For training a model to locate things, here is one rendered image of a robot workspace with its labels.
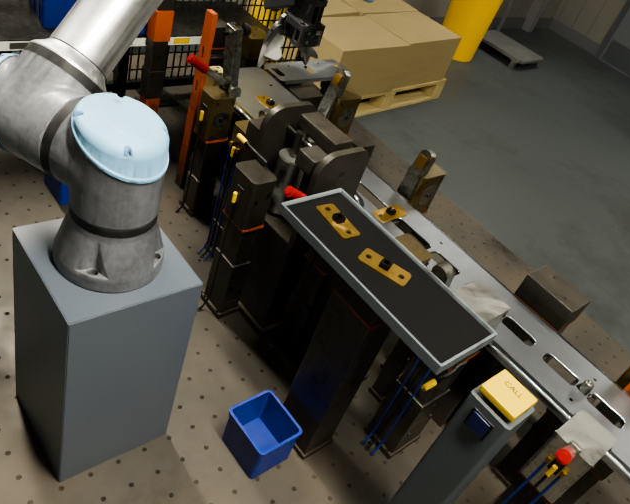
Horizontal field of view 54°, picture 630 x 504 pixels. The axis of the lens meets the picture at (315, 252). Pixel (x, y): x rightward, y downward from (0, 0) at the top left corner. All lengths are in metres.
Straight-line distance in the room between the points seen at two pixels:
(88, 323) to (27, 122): 0.26
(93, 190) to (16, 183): 0.93
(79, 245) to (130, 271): 0.07
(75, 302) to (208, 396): 0.49
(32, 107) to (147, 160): 0.16
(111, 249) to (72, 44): 0.27
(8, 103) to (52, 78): 0.06
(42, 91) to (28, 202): 0.83
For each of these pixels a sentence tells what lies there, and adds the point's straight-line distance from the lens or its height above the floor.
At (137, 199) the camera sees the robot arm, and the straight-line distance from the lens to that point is 0.81.
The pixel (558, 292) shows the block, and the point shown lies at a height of 1.03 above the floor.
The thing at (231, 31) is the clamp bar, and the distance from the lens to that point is 1.46.
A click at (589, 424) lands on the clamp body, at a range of 1.11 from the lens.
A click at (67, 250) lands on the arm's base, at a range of 0.88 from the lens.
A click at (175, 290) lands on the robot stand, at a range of 0.91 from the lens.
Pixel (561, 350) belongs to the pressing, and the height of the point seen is 1.00.
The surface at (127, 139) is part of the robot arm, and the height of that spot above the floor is 1.32.
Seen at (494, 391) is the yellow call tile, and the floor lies 1.16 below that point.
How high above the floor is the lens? 1.74
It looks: 38 degrees down
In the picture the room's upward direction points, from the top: 21 degrees clockwise
